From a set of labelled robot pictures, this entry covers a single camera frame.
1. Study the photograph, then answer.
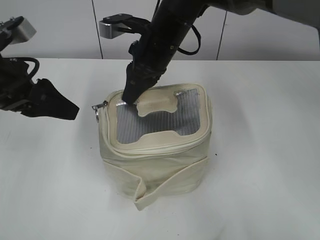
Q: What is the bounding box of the cream zippered bag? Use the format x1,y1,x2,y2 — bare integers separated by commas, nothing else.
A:
98,83,213,210

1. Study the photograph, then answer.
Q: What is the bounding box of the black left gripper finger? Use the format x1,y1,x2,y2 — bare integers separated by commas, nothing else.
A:
29,78,80,121

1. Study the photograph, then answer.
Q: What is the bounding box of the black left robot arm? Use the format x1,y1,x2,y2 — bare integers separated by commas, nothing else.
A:
0,57,80,121

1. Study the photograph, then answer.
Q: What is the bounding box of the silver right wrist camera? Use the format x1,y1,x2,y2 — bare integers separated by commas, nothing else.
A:
98,13,151,39

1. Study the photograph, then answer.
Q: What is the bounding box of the silver zipper pull with ring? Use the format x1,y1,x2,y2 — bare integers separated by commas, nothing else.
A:
91,100,108,122

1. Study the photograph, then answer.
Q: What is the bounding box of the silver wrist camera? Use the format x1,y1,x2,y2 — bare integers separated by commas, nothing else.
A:
98,13,151,39
0,16,37,51

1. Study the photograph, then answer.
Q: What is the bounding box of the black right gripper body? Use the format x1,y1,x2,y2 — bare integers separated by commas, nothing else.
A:
126,40,167,87

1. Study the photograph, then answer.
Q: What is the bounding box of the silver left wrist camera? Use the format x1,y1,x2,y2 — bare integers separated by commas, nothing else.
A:
0,16,37,51

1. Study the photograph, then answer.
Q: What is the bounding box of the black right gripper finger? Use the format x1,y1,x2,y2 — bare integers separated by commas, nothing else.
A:
122,75,160,103

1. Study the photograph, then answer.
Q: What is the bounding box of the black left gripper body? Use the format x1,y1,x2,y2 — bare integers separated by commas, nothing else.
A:
0,78,50,117

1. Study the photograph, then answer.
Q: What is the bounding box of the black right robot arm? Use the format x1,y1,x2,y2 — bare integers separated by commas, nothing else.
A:
122,0,320,105

